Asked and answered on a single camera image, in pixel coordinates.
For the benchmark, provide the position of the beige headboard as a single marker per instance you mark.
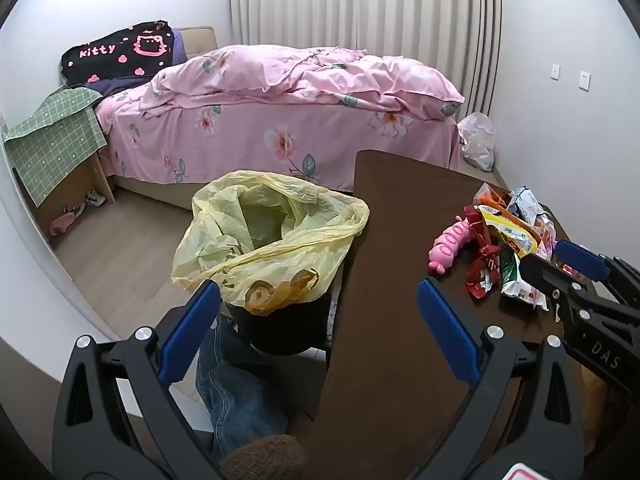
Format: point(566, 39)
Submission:
point(197, 40)

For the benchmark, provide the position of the pink slipper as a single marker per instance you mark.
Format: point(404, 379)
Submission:
point(62, 222)

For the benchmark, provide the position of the dark brown table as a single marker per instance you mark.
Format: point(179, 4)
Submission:
point(395, 240)

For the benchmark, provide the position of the person's leg in jeans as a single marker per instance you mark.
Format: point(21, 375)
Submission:
point(235, 390)

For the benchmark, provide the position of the yellow plastic bin bag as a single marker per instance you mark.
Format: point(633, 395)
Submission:
point(260, 240)

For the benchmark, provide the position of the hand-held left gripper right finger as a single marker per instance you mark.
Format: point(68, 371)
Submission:
point(445, 330)

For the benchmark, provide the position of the red snack wrapper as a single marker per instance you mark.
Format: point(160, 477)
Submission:
point(480, 267)

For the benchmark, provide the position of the beige pleated curtain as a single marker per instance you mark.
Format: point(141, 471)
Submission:
point(360, 5)

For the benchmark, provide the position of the white and blue snack packet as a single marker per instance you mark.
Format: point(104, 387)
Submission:
point(525, 202)

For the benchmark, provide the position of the pink floral duvet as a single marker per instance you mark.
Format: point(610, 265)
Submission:
point(300, 75)

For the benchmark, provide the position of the bed with pink floral sheet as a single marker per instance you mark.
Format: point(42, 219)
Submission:
point(240, 140)

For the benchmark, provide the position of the orange snack packet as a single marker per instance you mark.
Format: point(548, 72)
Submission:
point(487, 195)

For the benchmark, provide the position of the black Hello Kitty pillow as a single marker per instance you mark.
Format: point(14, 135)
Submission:
point(115, 52)

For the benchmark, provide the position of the black trash bin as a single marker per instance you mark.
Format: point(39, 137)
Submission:
point(285, 325)

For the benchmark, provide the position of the yellow snack packet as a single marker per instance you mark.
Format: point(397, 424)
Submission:
point(510, 232)

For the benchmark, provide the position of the brown fuzzy slipper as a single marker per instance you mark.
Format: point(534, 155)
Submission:
point(265, 466)

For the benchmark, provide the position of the green and white snack packet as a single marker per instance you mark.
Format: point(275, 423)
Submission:
point(517, 285)

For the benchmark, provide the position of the wooden side table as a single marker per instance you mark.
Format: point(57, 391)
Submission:
point(77, 185)

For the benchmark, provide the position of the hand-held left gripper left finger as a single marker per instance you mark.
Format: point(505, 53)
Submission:
point(187, 327)

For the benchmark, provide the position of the pink and white snack packet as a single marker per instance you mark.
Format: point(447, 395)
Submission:
point(547, 235)

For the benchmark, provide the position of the pink caterpillar toy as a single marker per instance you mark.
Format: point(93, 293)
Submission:
point(450, 242)

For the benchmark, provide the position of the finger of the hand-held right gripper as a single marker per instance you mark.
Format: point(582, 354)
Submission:
point(542, 272)
point(580, 259)

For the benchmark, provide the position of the white plastic bag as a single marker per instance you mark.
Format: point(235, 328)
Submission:
point(477, 140)

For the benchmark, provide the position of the green checkered cloth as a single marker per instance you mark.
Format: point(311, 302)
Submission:
point(50, 135)

